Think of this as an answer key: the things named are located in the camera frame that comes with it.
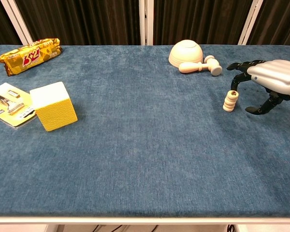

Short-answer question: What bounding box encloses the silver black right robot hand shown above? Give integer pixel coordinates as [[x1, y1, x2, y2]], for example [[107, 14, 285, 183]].
[[226, 59, 290, 116]]

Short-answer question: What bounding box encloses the wooden toy hammer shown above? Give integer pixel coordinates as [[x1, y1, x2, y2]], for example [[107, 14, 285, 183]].
[[178, 55, 223, 77]]

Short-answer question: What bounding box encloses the beige upturned bowl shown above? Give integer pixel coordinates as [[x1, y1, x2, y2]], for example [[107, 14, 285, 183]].
[[168, 40, 204, 69]]

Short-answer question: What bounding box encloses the blue fabric table cover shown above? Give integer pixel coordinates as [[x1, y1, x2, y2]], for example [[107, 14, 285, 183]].
[[0, 44, 290, 218]]

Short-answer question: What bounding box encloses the yellow white cube box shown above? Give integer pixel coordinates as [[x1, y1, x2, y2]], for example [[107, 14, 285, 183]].
[[29, 81, 78, 132]]

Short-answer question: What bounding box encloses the gold biscuit pack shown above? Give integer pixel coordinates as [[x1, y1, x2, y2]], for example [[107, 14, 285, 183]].
[[0, 38, 63, 77]]

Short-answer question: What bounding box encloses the razor in blister pack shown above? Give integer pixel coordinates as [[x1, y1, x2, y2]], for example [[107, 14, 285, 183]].
[[0, 82, 37, 130]]

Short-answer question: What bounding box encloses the white partition post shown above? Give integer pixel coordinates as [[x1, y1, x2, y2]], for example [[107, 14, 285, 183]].
[[238, 0, 264, 46], [0, 0, 34, 46], [138, 0, 155, 46]]

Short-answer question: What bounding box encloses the white table frame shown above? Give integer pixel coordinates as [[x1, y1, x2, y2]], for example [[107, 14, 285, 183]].
[[0, 216, 290, 225]]

